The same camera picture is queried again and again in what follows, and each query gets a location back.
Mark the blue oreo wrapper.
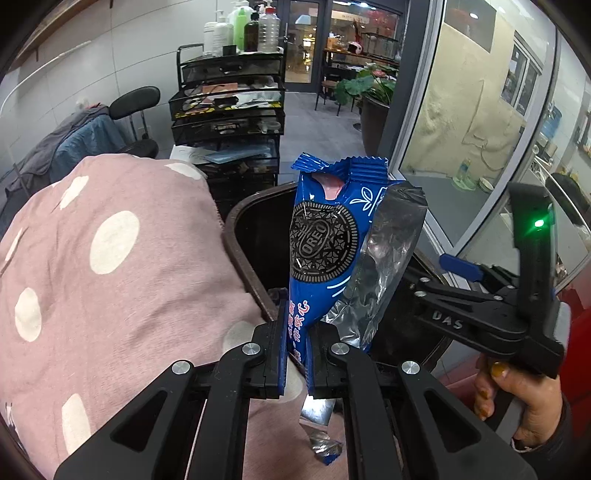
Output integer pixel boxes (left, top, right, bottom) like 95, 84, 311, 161
284, 152, 429, 466

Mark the black trash bin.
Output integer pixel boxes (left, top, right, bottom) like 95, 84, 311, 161
221, 180, 456, 370

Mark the person's right hand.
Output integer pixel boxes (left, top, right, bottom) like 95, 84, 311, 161
474, 355, 563, 448

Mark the pink polka dot blanket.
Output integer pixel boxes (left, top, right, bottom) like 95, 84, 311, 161
0, 152, 352, 480

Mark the potted green plant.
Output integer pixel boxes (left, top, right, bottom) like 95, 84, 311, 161
335, 63, 398, 156

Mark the black metal trolley rack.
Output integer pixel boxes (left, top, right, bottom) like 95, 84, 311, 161
168, 43, 287, 217

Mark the massage bed with blue sheets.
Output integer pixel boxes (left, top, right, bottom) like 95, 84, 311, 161
1, 104, 128, 232

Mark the clear plastic bottle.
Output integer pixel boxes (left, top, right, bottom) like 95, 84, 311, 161
259, 1, 280, 53

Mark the green pump bottle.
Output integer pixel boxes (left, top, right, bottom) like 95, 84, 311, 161
228, 0, 254, 51

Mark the white arc floor lamp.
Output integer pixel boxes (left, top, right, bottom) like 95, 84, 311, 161
0, 40, 92, 118

